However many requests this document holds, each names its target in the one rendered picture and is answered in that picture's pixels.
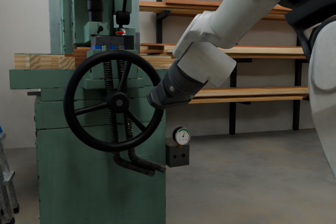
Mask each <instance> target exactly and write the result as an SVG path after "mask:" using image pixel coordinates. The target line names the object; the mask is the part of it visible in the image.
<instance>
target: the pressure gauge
mask: <svg viewBox="0 0 336 224"><path fill-rule="evenodd" d="M183 135H184V137H183ZM172 138H173V140H174V141H175V142H176V143H177V145H178V149H181V148H182V145H186V144H187V143H188V142H189V141H190V139H191V132H190V131H189V130H188V129H187V128H184V127H182V126H180V127H177V128H176V129H175V130H174V131H173V133H172Z"/></svg>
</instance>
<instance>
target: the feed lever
mask: <svg viewBox="0 0 336 224"><path fill-rule="evenodd" d="M126 5H127V0H123V6H122V10H118V11H117V12H116V23H117V24H118V25H119V27H120V26H121V27H122V26H123V25H129V23H130V13H129V12H128V11H126Z"/></svg>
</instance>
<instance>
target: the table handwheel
mask: <svg viewBox="0 0 336 224"><path fill-rule="evenodd" d="M110 60H122V61H126V63H125V67H124V71H123V74H122V78H121V81H120V84H119V87H118V90H115V91H112V92H110V93H109V94H108V95H107V94H106V93H107V92H106V90H105V91H103V92H102V93H101V94H100V98H101V99H102V100H103V101H104V102H102V103H98V104H95V105H92V106H88V107H84V108H79V109H75V107H74V98H75V92H76V89H77V86H78V84H79V82H80V80H81V79H82V77H83V76H84V75H85V73H86V72H87V71H89V70H90V69H91V68H92V67H94V66H96V65H98V64H100V63H102V62H106V61H110ZM132 63H133V64H135V65H137V66H138V67H140V68H141V69H142V70H143V71H144V72H145V73H146V74H147V75H148V76H149V78H150V80H151V81H152V84H153V86H154V87H155V86H158V84H159V83H160V81H161V78H160V76H159V74H158V72H157V71H156V70H155V68H154V67H153V66H152V65H151V64H150V63H149V62H148V61H147V60H145V59H144V58H143V57H141V56H139V55H137V54H135V53H132V52H129V51H125V50H116V49H115V50H105V51H101V52H98V53H96V54H93V55H91V56H90V57H88V58H86V59H85V60H84V61H82V62H81V63H80V64H79V65H78V66H77V67H76V68H75V69H74V71H73V72H72V73H71V75H70V77H69V78H68V80H67V83H66V85H65V89H64V93H63V112H64V116H65V119H66V122H67V124H68V126H69V128H70V129H71V131H72V132H73V133H74V135H75V136H76V137H77V138H78V139H79V140H80V141H82V142H83V143H84V144H86V145H87V146H89V147H91V148H93V149H96V150H99V151H103V152H110V153H115V152H123V151H127V150H130V149H133V148H135V147H137V146H139V145H140V144H142V143H143V142H145V141H146V140H147V139H148V138H149V137H150V136H151V135H152V134H153V133H154V132H155V130H156V129H157V127H158V126H159V124H160V122H161V120H162V117H163V114H164V109H162V110H161V109H156V108H155V111H154V114H153V117H152V119H151V121H150V122H149V124H148V125H147V127H145V126H144V125H143V124H142V123H141V122H140V121H139V120H138V119H137V118H136V117H135V115H134V114H133V113H132V112H131V111H130V110H129V109H128V107H129V105H130V100H129V97H128V96H127V95H126V94H125V93H124V89H125V86H126V82H127V78H128V75H129V72H130V68H131V65H132ZM105 108H109V109H110V110H111V111H113V112H114V113H118V114H119V113H124V114H125V115H127V116H128V117H129V118H130V119H131V120H132V121H133V122H134V123H135V124H136V126H137V127H138V128H139V129H140V130H141V131H142V132H141V133H139V134H138V135H137V136H135V137H133V138H131V139H128V140H125V141H121V142H107V141H102V140H99V139H97V138H95V137H93V136H91V135H90V134H89V133H87V132H86V131H85V130H84V128H83V127H82V126H81V124H80V123H79V121H78V119H77V116H78V115H82V114H85V113H89V112H92V111H97V110H101V109H105Z"/></svg>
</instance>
